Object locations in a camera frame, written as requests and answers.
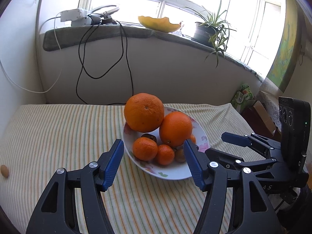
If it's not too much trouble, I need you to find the small kumquat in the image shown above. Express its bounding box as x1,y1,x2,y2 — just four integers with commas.
190,134,196,144

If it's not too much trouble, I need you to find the small brown fruit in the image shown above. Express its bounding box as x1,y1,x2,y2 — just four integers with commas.
175,148,186,163

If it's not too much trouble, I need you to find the medium orange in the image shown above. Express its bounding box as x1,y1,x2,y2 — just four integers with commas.
159,112,192,147

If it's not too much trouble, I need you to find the small mandarin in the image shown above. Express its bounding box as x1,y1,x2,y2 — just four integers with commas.
154,144,175,166

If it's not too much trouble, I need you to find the dark plum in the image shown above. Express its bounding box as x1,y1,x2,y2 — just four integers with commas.
141,133,157,143

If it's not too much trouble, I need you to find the mandarin with stem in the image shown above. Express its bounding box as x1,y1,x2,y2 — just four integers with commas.
132,137,158,161

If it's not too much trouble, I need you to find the large orange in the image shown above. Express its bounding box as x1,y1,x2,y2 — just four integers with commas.
124,93,164,133

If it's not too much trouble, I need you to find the cardboard box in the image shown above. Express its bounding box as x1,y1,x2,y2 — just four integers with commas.
242,100,281,142

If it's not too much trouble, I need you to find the green package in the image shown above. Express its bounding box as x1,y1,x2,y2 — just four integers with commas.
230,83,255,113

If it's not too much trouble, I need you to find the floral white plate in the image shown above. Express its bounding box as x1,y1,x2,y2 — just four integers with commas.
122,104,210,181

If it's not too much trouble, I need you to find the brown kiwi fruit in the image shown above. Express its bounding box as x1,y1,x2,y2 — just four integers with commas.
0,165,10,178

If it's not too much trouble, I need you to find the striped tablecloth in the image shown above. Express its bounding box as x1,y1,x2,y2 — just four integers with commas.
0,102,267,234

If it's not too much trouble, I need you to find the potted spider plant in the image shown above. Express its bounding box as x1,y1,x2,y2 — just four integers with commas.
185,0,235,67

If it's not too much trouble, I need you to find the yellow bowl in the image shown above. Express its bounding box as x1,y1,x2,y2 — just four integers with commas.
138,16,181,33

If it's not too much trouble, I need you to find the grey sill cushion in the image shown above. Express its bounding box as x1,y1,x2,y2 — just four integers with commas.
42,23,258,76

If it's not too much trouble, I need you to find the white power strip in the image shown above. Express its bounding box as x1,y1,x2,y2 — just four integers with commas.
60,8,101,27

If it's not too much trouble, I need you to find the right black camera box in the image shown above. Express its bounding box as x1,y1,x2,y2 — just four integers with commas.
278,97,311,173

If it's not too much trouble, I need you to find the wall map poster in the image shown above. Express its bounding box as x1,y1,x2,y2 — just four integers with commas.
265,0,302,96

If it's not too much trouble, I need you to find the white cable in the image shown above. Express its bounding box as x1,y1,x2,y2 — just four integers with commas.
0,14,63,94

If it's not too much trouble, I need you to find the black cable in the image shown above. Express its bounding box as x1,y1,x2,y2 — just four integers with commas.
75,19,134,106

